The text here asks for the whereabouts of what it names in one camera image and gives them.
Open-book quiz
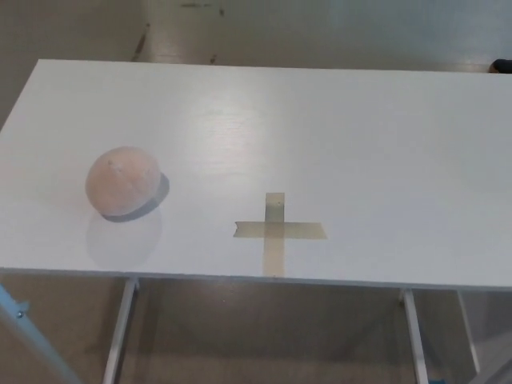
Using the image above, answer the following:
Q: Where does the notched beige tape strip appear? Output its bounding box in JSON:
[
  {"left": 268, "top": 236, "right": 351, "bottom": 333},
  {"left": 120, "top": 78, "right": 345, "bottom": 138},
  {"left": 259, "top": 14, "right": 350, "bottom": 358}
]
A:
[{"left": 233, "top": 220, "right": 330, "bottom": 242}]

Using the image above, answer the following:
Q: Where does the thin white table leg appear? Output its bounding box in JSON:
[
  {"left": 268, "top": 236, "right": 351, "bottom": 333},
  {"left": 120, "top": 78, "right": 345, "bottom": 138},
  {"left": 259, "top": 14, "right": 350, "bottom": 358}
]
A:
[{"left": 456, "top": 290, "right": 482, "bottom": 374}]

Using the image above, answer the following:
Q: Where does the pink dumpling plush toy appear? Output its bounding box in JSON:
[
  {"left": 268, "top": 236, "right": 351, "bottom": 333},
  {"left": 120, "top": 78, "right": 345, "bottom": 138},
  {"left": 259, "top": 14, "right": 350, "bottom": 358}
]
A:
[{"left": 84, "top": 146, "right": 162, "bottom": 220}]

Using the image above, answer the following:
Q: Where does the light blue metal frame bar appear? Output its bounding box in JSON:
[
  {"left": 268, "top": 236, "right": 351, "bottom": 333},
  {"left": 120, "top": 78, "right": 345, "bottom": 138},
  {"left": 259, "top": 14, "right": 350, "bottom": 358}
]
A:
[{"left": 0, "top": 284, "right": 82, "bottom": 384}]

